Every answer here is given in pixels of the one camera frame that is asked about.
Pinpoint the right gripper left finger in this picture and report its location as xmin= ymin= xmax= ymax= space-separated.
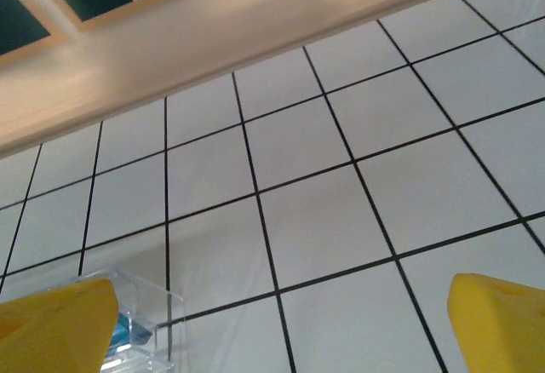
xmin=0 ymin=277 xmax=121 ymax=373

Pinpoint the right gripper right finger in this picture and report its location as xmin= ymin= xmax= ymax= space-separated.
xmin=446 ymin=272 xmax=545 ymax=373

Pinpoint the thin credit card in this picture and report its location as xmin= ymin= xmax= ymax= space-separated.
xmin=108 ymin=309 xmax=153 ymax=359

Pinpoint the clear acrylic card stand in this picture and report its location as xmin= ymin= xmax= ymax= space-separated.
xmin=72 ymin=263 xmax=187 ymax=373

